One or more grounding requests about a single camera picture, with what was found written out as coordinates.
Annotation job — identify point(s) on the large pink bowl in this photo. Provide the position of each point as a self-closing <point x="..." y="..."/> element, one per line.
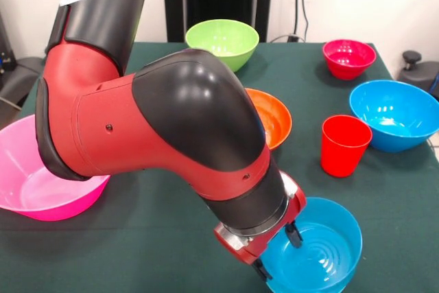
<point x="20" y="186"/>

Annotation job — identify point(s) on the dark green tablecloth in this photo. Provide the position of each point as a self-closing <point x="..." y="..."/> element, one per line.
<point x="171" y="255"/>

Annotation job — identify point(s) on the green bowl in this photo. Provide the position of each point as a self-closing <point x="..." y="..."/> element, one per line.
<point x="223" y="42"/>

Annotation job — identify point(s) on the small blue ridged bowl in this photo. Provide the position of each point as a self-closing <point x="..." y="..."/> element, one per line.
<point x="302" y="289"/>

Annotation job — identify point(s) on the large blue bowl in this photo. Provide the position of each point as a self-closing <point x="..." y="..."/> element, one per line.
<point x="394" y="118"/>

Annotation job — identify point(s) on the black pedestal foot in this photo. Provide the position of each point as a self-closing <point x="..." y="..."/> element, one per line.
<point x="422" y="73"/>
<point x="20" y="77"/>

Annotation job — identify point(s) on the medium blue bowl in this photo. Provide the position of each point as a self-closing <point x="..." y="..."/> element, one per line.
<point x="326" y="231"/>

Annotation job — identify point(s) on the red cup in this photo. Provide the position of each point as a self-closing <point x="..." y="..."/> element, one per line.
<point x="343" y="155"/>

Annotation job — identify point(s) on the orange bowl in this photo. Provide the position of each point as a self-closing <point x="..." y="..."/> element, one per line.
<point x="274" y="118"/>

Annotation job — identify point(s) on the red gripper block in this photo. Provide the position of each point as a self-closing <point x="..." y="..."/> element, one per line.
<point x="267" y="234"/>

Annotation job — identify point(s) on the black equipment tower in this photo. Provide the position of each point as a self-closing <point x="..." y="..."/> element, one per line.
<point x="5" y="49"/>

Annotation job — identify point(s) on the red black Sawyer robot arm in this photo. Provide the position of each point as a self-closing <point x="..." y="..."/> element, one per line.
<point x="137" y="118"/>

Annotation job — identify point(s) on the small red bowl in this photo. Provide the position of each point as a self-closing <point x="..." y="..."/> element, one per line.
<point x="348" y="63"/>

